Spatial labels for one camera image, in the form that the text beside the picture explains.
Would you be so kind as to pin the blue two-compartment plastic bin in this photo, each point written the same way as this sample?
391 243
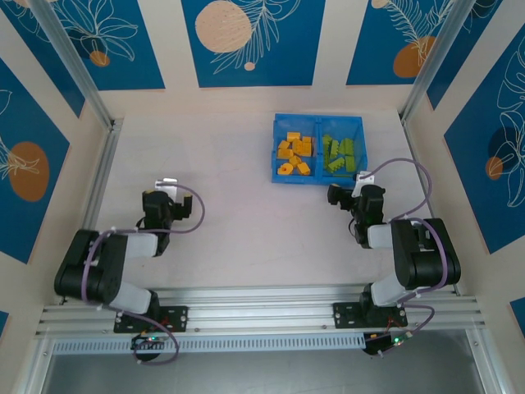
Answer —
295 180

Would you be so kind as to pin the long orange lego brick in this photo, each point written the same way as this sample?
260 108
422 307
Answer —
298 147

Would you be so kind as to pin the orange sloped lego brick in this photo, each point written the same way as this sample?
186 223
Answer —
303 168

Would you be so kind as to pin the aluminium side rail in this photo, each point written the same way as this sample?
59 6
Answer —
416 164
95 205

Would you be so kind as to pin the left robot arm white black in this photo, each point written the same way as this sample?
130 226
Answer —
90 267

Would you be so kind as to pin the orange round lego piece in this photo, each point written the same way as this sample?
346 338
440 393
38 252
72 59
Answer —
286 168

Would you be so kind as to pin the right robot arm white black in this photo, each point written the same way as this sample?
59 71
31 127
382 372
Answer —
426 262

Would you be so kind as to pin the aluminium frame post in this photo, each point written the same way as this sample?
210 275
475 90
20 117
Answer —
449 57
70 57

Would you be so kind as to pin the long green lego brick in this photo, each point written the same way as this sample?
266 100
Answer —
350 163
334 147
327 141

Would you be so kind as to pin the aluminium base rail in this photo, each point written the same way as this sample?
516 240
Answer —
266 303

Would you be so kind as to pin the blue floral wall poster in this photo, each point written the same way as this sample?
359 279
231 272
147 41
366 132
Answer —
41 61
287 49
41 230
135 61
369 49
480 49
471 184

